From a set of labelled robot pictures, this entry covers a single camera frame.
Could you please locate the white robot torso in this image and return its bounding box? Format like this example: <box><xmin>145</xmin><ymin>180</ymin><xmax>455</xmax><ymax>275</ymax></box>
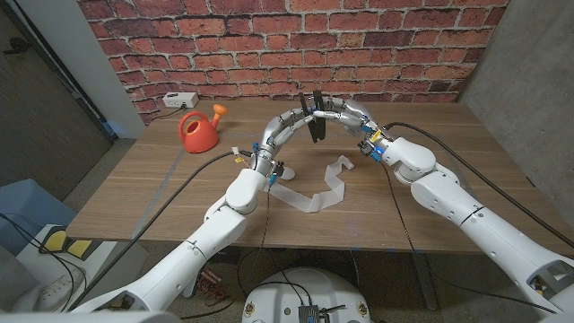
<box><xmin>241</xmin><ymin>267</ymin><xmax>372</xmax><ymax>323</ymax></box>

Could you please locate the black stapler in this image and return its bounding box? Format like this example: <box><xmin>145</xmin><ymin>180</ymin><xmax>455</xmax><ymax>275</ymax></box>
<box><xmin>298</xmin><ymin>89</ymin><xmax>327</xmax><ymax>144</ymax></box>

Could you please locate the red wire bundle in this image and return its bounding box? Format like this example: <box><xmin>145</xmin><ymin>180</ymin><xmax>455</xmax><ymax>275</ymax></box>
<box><xmin>196</xmin><ymin>267</ymin><xmax>226</xmax><ymax>302</ymax></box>

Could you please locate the black power strip cord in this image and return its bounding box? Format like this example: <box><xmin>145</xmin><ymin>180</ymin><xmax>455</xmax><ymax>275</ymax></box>
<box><xmin>152</xmin><ymin>105</ymin><xmax>187</xmax><ymax>121</ymax></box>

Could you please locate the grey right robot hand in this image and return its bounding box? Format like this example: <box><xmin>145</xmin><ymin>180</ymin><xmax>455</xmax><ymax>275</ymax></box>
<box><xmin>311</xmin><ymin>94</ymin><xmax>394</xmax><ymax>158</ymax></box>

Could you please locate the grey metal table leg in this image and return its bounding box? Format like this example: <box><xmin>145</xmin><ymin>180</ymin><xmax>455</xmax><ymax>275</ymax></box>
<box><xmin>411</xmin><ymin>251</ymin><xmax>439</xmax><ymax>311</ymax></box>
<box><xmin>182</xmin><ymin>273</ymin><xmax>201</xmax><ymax>300</ymax></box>

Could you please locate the black door handle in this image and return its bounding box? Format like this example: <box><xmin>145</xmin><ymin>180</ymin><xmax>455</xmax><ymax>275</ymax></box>
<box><xmin>3</xmin><ymin>37</ymin><xmax>30</xmax><ymax>56</ymax></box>

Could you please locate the blue plastic bin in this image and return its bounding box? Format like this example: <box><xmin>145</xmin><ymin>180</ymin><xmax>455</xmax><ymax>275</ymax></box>
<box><xmin>0</xmin><ymin>179</ymin><xmax>77</xmax><ymax>255</ymax></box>

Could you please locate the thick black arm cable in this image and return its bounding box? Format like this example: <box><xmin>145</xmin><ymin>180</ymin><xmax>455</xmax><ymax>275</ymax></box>
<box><xmin>383</xmin><ymin>121</ymin><xmax>574</xmax><ymax>249</ymax></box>
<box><xmin>66</xmin><ymin>150</ymin><xmax>255</xmax><ymax>310</ymax></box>

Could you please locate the grey trouser leg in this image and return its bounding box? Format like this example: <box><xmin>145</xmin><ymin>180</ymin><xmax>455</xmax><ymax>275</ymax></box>
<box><xmin>0</xmin><ymin>255</ymin><xmax>40</xmax><ymax>314</ymax></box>

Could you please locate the brick wall print backdrop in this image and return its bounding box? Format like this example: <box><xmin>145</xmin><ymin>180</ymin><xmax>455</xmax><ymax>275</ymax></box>
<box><xmin>76</xmin><ymin>0</ymin><xmax>511</xmax><ymax>126</ymax></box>

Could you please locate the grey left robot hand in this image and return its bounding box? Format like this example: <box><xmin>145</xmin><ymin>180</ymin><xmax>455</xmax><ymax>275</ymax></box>
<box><xmin>248</xmin><ymin>107</ymin><xmax>320</xmax><ymax>179</ymax></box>

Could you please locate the white paper strip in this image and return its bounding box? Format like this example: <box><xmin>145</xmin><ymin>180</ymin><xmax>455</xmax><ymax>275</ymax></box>
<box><xmin>268</xmin><ymin>154</ymin><xmax>355</xmax><ymax>214</ymax></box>

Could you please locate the white power strip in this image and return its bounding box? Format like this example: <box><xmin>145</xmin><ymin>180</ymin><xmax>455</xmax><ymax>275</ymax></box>
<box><xmin>161</xmin><ymin>92</ymin><xmax>200</xmax><ymax>109</ymax></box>

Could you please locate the thin black torso cable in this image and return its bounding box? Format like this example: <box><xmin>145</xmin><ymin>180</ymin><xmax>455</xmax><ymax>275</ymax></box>
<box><xmin>236</xmin><ymin>248</ymin><xmax>315</xmax><ymax>307</ymax></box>

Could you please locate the orange toy watering can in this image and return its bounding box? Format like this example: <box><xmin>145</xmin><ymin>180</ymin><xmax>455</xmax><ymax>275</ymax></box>
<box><xmin>178</xmin><ymin>103</ymin><xmax>229</xmax><ymax>154</ymax></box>

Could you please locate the white sneaker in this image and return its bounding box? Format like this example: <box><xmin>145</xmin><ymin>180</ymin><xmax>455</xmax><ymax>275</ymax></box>
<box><xmin>35</xmin><ymin>267</ymin><xmax>86</xmax><ymax>313</ymax></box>

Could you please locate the yellow black foot pedal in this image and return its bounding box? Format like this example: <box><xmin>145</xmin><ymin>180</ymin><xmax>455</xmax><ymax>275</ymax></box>
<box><xmin>39</xmin><ymin>226</ymin><xmax>93</xmax><ymax>260</ymax></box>

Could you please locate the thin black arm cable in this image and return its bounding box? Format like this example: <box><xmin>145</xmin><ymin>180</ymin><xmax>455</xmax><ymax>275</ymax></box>
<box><xmin>380</xmin><ymin>161</ymin><xmax>557</xmax><ymax>314</ymax></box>
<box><xmin>178</xmin><ymin>190</ymin><xmax>273</xmax><ymax>320</ymax></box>

